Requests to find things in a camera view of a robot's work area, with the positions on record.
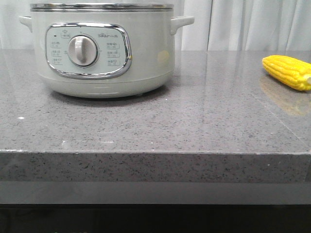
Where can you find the glass pot lid steel rim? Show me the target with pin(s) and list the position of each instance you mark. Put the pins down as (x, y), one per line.
(101, 7)

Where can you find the yellow toy corn cob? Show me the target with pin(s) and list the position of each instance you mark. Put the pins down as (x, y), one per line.
(290, 71)

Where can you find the pale green electric cooking pot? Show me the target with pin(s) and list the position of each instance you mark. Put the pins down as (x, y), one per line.
(104, 54)

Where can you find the white pleated curtain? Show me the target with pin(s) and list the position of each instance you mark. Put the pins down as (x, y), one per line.
(219, 24)

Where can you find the grey cabinet front panel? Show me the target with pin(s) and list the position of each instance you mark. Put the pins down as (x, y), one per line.
(14, 192)

